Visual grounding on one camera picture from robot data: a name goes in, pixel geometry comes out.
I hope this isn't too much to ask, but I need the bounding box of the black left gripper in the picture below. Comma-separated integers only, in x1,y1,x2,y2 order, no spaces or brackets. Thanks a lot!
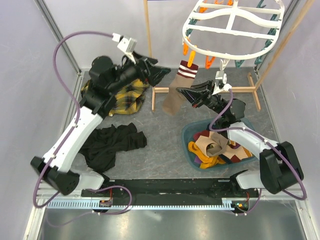
108,50,172,94

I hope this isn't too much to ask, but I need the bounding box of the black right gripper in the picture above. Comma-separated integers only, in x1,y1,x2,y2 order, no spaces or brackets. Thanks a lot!
176,80,226,118

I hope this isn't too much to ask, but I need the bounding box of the beige maroon white-striped sock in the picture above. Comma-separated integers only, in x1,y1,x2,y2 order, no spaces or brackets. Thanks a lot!
162,60,199,116
206,131,229,157

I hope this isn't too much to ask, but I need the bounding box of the maroon beige striped sock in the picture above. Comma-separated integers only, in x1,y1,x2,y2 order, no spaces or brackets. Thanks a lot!
195,135,214,156
218,140,254,165
193,130,210,141

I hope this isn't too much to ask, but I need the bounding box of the white oval clip hanger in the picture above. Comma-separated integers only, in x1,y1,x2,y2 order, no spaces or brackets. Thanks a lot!
182,0,285,68

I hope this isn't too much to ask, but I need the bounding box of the maroon purple striped sock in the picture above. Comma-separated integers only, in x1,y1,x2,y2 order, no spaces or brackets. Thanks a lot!
194,155,202,164

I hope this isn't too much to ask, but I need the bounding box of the mustard yellow sock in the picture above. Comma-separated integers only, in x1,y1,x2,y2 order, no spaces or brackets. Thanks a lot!
199,155,226,169
188,141,208,163

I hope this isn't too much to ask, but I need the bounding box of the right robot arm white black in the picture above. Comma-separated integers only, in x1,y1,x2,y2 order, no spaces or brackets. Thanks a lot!
176,80,307,200

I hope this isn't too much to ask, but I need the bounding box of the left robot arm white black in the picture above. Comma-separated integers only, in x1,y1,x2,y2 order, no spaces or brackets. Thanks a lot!
30,52,171,197

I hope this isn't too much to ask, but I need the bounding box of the teal plastic tub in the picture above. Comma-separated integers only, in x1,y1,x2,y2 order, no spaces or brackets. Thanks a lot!
181,118,258,172

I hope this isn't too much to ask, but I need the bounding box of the yellow plaid shirt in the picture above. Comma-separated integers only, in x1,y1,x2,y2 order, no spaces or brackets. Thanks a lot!
80,79,150,119

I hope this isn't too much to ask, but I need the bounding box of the wooden clothes rack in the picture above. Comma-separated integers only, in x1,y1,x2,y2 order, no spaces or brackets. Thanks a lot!
142,0,316,112

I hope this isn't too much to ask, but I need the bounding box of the black garment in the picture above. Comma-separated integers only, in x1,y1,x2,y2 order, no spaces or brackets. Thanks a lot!
79,123,147,174

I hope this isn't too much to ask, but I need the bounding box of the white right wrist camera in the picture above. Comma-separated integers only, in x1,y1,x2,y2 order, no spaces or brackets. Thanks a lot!
212,70,232,95

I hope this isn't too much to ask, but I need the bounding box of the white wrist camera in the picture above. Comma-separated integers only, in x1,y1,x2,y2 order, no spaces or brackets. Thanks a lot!
212,70,232,95
112,33,137,64

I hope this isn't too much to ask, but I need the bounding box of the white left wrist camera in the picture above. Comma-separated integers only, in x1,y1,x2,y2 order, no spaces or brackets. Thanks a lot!
112,33,137,64

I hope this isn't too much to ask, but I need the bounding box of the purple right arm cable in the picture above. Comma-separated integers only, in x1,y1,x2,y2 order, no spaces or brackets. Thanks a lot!
208,87,308,200

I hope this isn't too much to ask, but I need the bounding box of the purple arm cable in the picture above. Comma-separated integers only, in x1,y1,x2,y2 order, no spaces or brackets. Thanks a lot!
33,31,116,208
208,87,308,200

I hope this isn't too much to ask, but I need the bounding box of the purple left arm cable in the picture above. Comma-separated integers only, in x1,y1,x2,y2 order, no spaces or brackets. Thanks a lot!
33,31,116,208

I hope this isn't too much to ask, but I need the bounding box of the white slotted cable duct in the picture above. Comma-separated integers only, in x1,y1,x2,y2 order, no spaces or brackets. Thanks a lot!
47,199,235,211

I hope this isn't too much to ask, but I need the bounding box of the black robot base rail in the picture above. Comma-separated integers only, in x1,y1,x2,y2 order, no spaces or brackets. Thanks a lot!
81,178,259,205

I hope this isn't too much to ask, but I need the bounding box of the aluminium corner post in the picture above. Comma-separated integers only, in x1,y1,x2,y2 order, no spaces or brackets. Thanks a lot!
34,0,82,74

